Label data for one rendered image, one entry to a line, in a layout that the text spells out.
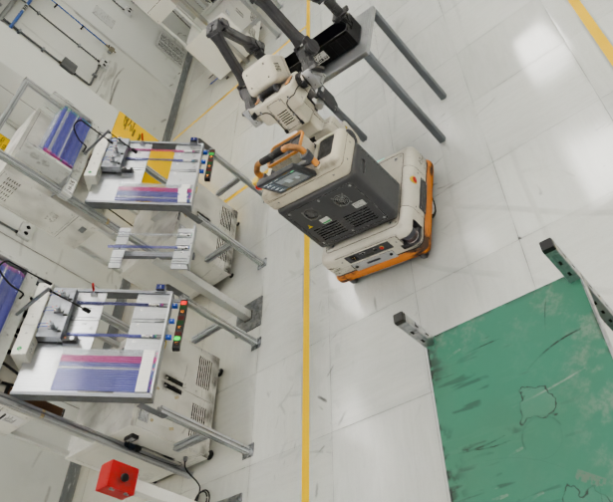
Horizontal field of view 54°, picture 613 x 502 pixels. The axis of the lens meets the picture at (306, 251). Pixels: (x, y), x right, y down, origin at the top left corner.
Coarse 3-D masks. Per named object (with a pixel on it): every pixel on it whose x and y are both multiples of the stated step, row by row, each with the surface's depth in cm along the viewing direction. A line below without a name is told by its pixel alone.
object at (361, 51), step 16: (368, 16) 348; (368, 32) 337; (384, 32) 362; (352, 48) 340; (368, 48) 330; (400, 48) 369; (336, 64) 344; (352, 64) 335; (416, 64) 376; (384, 80) 340; (432, 80) 384; (400, 96) 347; (416, 112) 355; (352, 128) 427; (432, 128) 363
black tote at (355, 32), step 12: (336, 24) 347; (348, 24) 335; (324, 36) 355; (336, 36) 335; (348, 36) 334; (324, 48) 342; (336, 48) 341; (348, 48) 340; (288, 60) 372; (324, 60) 349
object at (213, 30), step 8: (208, 24) 322; (216, 24) 316; (208, 32) 316; (216, 32) 315; (216, 40) 317; (224, 40) 320; (224, 48) 319; (224, 56) 321; (232, 56) 322; (232, 64) 323; (232, 72) 326; (240, 72) 325; (240, 80) 327; (240, 88) 332; (240, 96) 332
